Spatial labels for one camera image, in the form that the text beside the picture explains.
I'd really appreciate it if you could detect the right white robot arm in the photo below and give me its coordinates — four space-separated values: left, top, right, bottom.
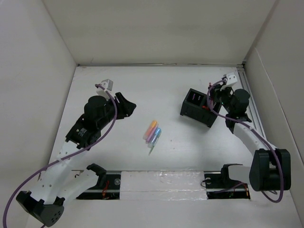
208 84 291 192

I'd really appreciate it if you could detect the aluminium rail right side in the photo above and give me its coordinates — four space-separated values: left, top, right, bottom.
237 66 265 136

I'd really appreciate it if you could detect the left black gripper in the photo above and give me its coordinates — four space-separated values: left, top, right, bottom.
98 92 135 129

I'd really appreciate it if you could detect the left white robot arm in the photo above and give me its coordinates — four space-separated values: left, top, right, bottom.
16 93 136 228

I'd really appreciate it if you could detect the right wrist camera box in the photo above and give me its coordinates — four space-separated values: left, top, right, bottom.
222 72 238 87

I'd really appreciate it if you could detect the purple cable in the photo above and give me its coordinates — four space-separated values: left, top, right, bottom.
2 83 119 226
206 79 285 203

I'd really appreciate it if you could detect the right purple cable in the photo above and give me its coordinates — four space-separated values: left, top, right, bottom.
206 79 285 203

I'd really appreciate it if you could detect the blue highlighter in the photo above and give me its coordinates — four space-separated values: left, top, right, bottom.
149 128 162 148

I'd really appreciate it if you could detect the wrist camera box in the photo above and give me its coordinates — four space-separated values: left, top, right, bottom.
96 79 113 95
222 72 238 87

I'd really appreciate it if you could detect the pink highlighter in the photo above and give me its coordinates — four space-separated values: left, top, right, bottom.
145 124 161 143

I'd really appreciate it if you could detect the orange highlighter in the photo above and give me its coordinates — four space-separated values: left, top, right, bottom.
143 120 158 140

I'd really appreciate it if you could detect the black two-slot pen holder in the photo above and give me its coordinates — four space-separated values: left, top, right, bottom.
180 88 217 128

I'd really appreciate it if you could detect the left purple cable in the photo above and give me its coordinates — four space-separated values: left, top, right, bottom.
2 83 119 226

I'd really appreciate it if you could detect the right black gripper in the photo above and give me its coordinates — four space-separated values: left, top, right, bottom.
207 84 234 114

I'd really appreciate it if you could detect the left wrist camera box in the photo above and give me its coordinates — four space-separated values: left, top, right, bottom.
96 79 113 95

